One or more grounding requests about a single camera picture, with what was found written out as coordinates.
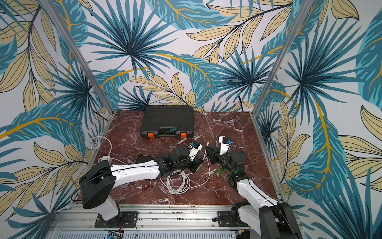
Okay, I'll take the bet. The white charging cable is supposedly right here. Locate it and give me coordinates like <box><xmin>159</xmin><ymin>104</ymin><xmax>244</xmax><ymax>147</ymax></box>
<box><xmin>159</xmin><ymin>146</ymin><xmax>212</xmax><ymax>195</ymax></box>

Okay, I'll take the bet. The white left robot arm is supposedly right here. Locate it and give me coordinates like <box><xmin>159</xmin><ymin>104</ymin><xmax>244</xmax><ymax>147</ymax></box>
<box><xmin>79</xmin><ymin>143</ymin><xmax>204</xmax><ymax>225</ymax></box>

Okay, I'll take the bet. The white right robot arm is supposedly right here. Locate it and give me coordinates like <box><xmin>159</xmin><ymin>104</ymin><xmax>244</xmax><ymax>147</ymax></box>
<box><xmin>206</xmin><ymin>146</ymin><xmax>302</xmax><ymax>239</ymax></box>

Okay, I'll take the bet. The black plastic tool case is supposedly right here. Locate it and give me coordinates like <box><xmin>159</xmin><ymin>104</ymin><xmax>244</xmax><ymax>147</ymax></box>
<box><xmin>140</xmin><ymin>105</ymin><xmax>195</xmax><ymax>139</ymax></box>

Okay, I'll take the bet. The white power strip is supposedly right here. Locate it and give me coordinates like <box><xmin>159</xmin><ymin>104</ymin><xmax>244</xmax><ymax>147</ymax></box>
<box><xmin>98</xmin><ymin>155</ymin><xmax>112</xmax><ymax>164</ymax></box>

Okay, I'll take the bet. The teal-handled screwdriver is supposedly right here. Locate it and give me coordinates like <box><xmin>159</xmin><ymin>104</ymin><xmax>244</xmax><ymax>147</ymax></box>
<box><xmin>168</xmin><ymin>126</ymin><xmax>178</xmax><ymax>134</ymax></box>

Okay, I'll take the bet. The white power strip cord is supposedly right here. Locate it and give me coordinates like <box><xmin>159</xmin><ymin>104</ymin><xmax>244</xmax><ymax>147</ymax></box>
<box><xmin>89</xmin><ymin>135</ymin><xmax>113</xmax><ymax>157</ymax></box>

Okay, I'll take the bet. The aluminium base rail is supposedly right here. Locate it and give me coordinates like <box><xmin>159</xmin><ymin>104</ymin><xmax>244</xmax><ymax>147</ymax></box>
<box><xmin>44</xmin><ymin>204</ymin><xmax>302</xmax><ymax>239</ymax></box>

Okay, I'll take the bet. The aluminium frame post right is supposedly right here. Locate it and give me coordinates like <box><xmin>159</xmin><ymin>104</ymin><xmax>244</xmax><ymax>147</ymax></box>
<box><xmin>251</xmin><ymin>1</ymin><xmax>313</xmax><ymax>120</ymax></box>

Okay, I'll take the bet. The aluminium frame post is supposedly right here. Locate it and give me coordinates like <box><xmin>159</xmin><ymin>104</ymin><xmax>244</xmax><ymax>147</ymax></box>
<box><xmin>251</xmin><ymin>1</ymin><xmax>313</xmax><ymax>120</ymax></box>
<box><xmin>40</xmin><ymin>0</ymin><xmax>115</xmax><ymax>115</ymax></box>

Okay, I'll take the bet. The aluminium frame post left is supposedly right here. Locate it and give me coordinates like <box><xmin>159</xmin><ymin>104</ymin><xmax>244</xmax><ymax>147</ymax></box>
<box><xmin>40</xmin><ymin>0</ymin><xmax>115</xmax><ymax>115</ymax></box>

